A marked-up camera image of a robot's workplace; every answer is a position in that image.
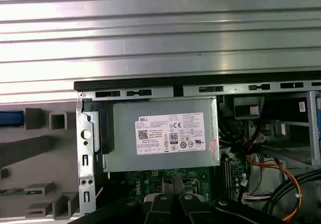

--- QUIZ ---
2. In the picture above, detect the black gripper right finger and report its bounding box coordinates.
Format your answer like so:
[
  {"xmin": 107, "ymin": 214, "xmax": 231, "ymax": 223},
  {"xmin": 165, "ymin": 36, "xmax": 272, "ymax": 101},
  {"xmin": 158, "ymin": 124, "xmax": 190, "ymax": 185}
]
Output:
[{"xmin": 173, "ymin": 176, "xmax": 284, "ymax": 224}]

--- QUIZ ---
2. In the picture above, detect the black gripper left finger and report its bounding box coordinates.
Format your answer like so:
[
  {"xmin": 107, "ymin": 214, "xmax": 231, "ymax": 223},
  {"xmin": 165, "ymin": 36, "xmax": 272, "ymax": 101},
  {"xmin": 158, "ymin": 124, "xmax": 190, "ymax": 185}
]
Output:
[{"xmin": 70, "ymin": 175, "xmax": 177, "ymax": 224}]

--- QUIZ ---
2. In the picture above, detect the orange red yellow power wire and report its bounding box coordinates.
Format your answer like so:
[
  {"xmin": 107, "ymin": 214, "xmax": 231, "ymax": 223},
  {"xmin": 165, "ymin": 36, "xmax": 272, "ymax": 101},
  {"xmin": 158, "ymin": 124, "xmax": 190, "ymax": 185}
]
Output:
[{"xmin": 245, "ymin": 155, "xmax": 302, "ymax": 222}]

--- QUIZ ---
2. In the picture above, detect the hard disk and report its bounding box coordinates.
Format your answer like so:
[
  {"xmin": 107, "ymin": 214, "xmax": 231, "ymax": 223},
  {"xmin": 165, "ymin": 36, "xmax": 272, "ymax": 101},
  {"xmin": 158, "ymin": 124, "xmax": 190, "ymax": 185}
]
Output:
[{"xmin": 0, "ymin": 110, "xmax": 25, "ymax": 128}]

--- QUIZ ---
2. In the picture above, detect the metal CPU socket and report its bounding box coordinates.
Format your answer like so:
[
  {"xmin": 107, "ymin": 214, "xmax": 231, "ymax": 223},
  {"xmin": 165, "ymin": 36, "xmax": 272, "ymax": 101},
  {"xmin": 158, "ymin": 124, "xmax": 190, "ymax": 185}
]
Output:
[{"xmin": 183, "ymin": 175, "xmax": 203, "ymax": 197}]

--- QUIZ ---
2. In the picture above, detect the green motherboard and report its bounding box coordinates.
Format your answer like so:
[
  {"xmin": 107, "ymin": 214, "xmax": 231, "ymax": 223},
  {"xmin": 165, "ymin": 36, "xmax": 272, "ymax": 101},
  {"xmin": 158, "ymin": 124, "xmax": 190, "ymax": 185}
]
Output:
[{"xmin": 109, "ymin": 153, "xmax": 251, "ymax": 209}]

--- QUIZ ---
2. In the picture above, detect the grey power supply unit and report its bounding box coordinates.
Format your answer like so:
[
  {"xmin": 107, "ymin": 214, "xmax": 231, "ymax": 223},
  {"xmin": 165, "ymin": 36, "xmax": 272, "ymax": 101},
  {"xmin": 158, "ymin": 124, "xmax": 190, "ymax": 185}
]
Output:
[{"xmin": 101, "ymin": 97, "xmax": 222, "ymax": 173}]

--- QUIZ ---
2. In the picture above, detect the grey parts rack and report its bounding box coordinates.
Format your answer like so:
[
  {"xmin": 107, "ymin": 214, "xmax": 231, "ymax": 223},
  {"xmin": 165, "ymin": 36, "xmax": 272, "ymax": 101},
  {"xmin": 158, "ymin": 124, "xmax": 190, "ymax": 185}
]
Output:
[{"xmin": 0, "ymin": 105, "xmax": 81, "ymax": 221}]

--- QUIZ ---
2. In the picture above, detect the metal optical drive cage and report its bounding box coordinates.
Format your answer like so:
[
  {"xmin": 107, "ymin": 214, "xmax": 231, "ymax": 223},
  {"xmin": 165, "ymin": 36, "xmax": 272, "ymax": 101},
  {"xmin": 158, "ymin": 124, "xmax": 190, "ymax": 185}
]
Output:
[{"xmin": 260, "ymin": 90, "xmax": 321, "ymax": 167}]

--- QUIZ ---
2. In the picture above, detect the black open PC case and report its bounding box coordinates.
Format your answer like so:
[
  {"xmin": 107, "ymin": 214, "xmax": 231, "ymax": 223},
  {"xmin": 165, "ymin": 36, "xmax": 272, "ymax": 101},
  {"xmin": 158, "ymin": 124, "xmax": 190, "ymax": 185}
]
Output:
[{"xmin": 73, "ymin": 75, "xmax": 321, "ymax": 224}]

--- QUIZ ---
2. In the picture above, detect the green RAM stick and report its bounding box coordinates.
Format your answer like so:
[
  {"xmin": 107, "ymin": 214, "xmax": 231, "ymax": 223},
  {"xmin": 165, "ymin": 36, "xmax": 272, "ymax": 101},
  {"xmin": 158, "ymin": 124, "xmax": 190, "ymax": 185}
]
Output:
[{"xmin": 0, "ymin": 188, "xmax": 45, "ymax": 196}]

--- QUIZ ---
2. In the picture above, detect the blue drive latch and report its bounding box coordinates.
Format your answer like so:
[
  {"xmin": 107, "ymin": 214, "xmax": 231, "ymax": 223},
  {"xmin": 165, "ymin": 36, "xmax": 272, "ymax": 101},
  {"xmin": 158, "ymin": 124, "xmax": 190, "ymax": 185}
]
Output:
[{"xmin": 314, "ymin": 92, "xmax": 321, "ymax": 159}]

